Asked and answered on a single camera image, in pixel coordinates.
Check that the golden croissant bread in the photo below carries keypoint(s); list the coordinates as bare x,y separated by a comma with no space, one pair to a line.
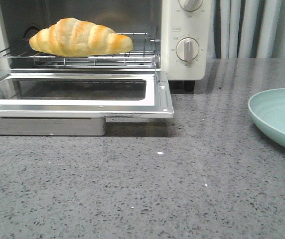
71,37

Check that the toaster oven glass door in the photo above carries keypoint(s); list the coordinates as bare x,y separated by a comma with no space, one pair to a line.
77,103

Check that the lower oven control knob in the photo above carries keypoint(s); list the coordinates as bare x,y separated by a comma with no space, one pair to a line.
187,49

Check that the oven control knob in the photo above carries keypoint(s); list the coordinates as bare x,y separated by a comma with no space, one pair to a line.
190,5
187,49

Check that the white Toshiba toaster oven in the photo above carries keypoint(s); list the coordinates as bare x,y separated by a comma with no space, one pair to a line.
162,19

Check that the upper oven control knob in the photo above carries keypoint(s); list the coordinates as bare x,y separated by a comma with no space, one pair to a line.
190,5

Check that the grey-white curtain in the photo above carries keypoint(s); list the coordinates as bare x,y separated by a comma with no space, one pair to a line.
247,29

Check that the light green plate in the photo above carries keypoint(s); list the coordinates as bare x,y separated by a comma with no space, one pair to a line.
267,111

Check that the metal oven wire rack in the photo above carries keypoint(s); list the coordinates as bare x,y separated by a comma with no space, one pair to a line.
145,54

